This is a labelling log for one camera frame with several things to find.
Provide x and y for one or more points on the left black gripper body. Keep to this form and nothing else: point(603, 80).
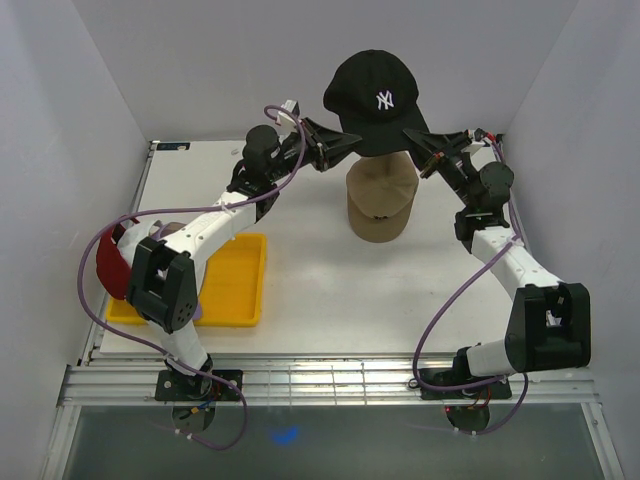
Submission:
point(313, 151)

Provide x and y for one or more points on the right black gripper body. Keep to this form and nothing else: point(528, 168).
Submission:
point(451, 162)

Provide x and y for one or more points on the black NY baseball cap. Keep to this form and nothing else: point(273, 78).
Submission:
point(375, 96)

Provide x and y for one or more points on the beige baseball cap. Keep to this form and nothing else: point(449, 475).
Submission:
point(380, 195)

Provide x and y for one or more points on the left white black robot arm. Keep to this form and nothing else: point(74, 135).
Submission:
point(167, 273)

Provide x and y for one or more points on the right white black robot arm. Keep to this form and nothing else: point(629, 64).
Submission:
point(549, 327)

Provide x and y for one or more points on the left table corner label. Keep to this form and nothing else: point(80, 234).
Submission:
point(173, 146)

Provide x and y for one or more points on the yellow plastic tray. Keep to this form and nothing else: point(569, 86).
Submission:
point(231, 294)

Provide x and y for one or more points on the purple cap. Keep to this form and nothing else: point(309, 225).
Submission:
point(158, 231)

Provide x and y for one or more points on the white cap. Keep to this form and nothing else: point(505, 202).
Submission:
point(145, 232)

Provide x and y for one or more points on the red baseball cap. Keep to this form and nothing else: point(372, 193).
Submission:
point(114, 257)

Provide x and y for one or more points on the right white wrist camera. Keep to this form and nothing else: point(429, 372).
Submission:
point(479, 138)

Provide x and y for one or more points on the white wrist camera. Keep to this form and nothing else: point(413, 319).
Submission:
point(479, 138)
point(287, 116)

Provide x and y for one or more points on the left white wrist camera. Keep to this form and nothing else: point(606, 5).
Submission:
point(287, 116)

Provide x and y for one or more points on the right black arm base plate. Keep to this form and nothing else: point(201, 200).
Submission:
point(445, 377)

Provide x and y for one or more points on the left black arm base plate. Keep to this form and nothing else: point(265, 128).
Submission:
point(172, 386)

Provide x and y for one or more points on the aluminium frame rail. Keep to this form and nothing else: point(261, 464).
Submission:
point(340, 317)

